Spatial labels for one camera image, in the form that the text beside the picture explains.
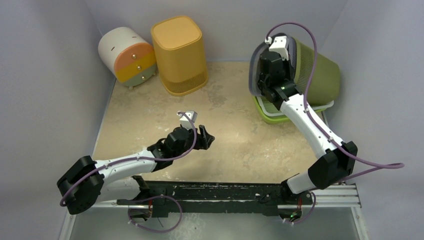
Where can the aluminium frame rail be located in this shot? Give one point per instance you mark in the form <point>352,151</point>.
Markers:
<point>338,196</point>

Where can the olive green mesh basket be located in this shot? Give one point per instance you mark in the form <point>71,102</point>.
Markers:
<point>326,80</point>

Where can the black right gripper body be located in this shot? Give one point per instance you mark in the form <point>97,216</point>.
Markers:
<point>265,82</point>

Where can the round pastel drawer cabinet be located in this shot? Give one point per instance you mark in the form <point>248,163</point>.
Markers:
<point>128,56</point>

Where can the lime green tray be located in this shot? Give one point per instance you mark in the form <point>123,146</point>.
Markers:
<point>272,121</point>

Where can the grey mesh basket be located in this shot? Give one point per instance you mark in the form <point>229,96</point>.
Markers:
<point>254,64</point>

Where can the orange mesh basket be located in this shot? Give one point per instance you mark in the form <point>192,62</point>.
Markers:
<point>180,55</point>

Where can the white mesh tray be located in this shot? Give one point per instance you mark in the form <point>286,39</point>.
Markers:
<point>267,109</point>

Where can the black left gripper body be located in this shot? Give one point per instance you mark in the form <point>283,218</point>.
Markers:
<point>189,144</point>

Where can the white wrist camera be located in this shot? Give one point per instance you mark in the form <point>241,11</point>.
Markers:
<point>187,119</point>
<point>278,44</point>

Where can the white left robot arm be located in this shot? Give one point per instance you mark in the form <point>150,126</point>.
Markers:
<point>81,186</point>

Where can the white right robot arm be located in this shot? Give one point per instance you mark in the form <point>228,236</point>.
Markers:
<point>335,157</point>

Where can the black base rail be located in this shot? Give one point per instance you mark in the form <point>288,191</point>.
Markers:
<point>268,199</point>

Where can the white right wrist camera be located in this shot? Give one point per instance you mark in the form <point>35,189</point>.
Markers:
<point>278,44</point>

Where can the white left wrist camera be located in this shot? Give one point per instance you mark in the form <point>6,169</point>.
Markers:
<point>187,119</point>

